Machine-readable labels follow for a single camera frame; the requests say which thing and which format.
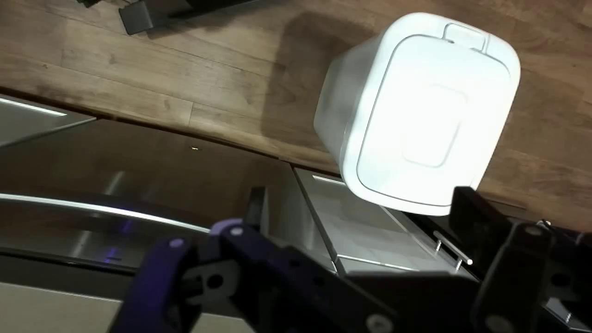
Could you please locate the dark furniture leg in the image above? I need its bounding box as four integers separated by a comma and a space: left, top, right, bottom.
118, 0, 186, 37

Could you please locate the white plastic lidded bin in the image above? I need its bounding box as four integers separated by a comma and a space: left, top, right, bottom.
314, 13, 521, 217

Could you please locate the white kitchen drawer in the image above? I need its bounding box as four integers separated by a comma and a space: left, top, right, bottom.
295, 169, 473, 278

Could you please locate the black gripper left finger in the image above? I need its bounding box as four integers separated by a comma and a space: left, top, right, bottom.
108, 220, 395, 333

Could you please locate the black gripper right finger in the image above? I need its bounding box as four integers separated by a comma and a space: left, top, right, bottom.
449, 187, 592, 333

